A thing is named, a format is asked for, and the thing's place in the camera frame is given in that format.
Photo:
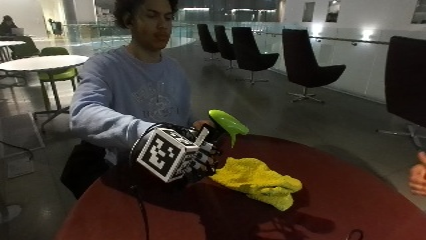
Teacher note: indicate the black bag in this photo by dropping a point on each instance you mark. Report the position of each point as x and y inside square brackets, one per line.
[84, 168]

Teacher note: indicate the yellow cloth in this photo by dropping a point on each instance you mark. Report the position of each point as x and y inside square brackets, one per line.
[254, 181]

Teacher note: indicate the spray bottle with green head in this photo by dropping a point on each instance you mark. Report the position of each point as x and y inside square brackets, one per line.
[228, 124]

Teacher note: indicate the white cube with black markers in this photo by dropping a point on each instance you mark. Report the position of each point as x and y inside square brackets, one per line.
[164, 154]

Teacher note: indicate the black swivel chair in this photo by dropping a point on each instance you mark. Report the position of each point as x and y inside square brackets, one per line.
[304, 63]
[406, 80]
[248, 50]
[224, 43]
[205, 38]

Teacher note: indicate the metal handrail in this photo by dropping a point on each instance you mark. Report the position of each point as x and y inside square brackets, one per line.
[337, 39]

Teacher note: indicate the dark green chair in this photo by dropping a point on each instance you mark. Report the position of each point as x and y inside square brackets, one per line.
[24, 48]

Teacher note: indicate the the person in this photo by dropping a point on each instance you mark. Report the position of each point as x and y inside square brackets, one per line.
[128, 83]

